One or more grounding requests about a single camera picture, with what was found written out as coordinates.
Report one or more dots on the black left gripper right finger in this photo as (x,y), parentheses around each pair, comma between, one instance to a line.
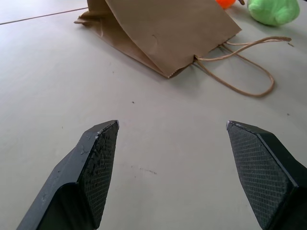
(261,177)

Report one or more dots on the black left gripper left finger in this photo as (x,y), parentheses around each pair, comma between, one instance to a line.
(79,182)

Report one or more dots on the brown paper bag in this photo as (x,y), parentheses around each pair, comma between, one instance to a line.
(168,31)

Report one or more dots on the green plush toy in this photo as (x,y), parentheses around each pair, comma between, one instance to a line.
(273,10)

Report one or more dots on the orange toy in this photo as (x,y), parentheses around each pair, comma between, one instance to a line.
(225,3)

